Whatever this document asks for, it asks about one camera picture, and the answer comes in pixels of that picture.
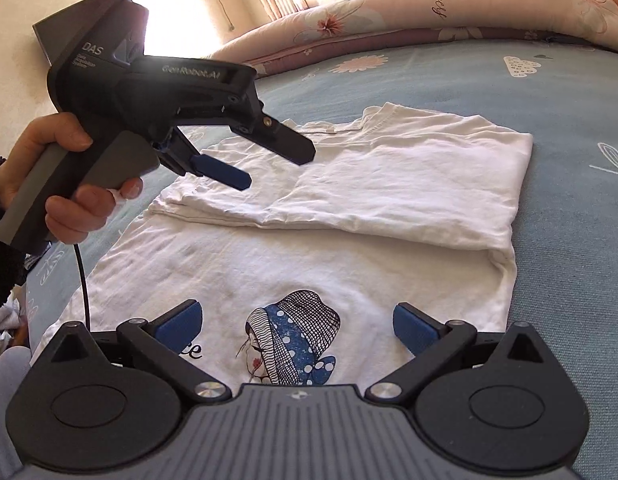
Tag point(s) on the white crumpled cloth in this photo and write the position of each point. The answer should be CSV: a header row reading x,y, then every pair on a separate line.
x,y
1,325

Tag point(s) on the person's left forearm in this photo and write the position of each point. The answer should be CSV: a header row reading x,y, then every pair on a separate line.
x,y
4,270

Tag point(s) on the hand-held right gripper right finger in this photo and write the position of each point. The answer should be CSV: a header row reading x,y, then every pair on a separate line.
x,y
414,330

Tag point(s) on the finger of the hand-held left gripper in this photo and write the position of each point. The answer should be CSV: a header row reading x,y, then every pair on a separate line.
x,y
289,145
224,175

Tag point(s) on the white printed t-shirt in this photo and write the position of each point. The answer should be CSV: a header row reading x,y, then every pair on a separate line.
x,y
364,185

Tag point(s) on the person's grey clothing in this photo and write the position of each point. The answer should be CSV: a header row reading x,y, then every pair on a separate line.
x,y
4,410

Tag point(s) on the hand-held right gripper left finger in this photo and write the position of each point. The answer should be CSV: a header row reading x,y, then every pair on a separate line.
x,y
181,327

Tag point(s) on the pink floral quilt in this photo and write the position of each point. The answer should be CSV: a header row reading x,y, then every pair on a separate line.
x,y
439,20

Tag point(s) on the person's left hand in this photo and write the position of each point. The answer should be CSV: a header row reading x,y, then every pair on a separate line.
x,y
79,215

